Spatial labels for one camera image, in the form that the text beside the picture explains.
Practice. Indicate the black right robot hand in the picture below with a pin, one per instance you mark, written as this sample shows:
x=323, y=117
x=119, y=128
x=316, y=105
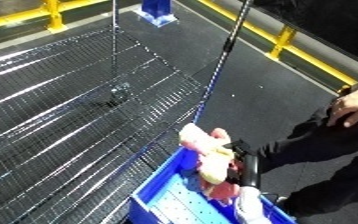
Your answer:
x=249, y=170

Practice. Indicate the person's hand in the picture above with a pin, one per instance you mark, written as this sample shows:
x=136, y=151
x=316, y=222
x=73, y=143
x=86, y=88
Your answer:
x=354, y=103

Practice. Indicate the pale right robot forearm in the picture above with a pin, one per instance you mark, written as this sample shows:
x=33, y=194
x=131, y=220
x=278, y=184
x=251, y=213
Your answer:
x=251, y=208

